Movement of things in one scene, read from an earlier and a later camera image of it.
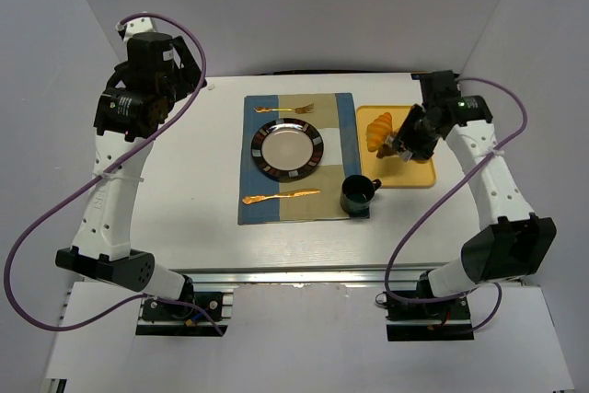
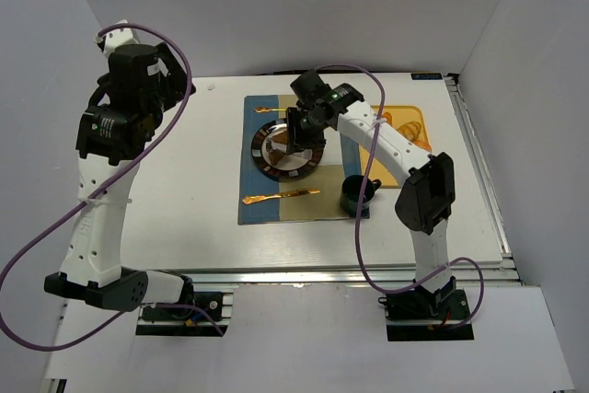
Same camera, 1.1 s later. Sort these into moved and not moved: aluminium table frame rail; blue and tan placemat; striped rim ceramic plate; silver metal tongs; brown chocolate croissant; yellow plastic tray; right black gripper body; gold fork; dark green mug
Moved: right black gripper body; silver metal tongs; brown chocolate croissant
Not moved: gold fork; striped rim ceramic plate; yellow plastic tray; aluminium table frame rail; blue and tan placemat; dark green mug
